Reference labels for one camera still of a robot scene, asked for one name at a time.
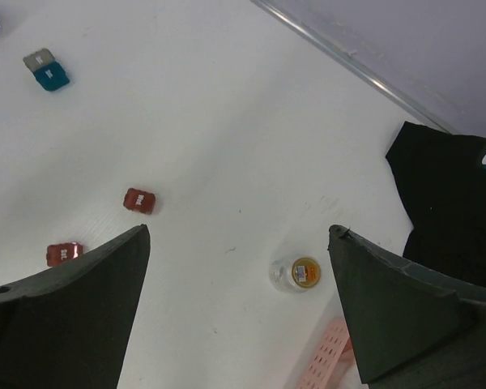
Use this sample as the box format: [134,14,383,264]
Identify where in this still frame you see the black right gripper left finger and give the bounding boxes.
[0,224,151,388]

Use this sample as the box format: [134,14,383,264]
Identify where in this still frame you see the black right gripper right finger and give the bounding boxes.
[328,224,486,388]

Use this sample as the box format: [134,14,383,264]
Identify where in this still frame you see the red Sat pill box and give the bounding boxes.
[45,242,83,267]

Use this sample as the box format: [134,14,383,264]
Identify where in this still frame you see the gold bottle cap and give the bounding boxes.
[291,257,322,290]

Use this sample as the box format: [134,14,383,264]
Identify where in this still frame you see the clear pill bottle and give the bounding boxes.
[269,256,322,293]

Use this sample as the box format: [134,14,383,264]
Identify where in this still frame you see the red Wed pill box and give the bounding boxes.
[123,188,156,215]

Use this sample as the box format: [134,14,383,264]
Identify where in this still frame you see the pink perforated basket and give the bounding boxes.
[296,317,352,388]

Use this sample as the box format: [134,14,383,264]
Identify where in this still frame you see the black cloth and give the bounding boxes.
[386,122,486,288]

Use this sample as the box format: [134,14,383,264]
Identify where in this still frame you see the teal pill box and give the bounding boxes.
[33,62,70,92]

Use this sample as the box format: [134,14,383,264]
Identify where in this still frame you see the grey pill box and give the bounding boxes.
[23,48,55,73]

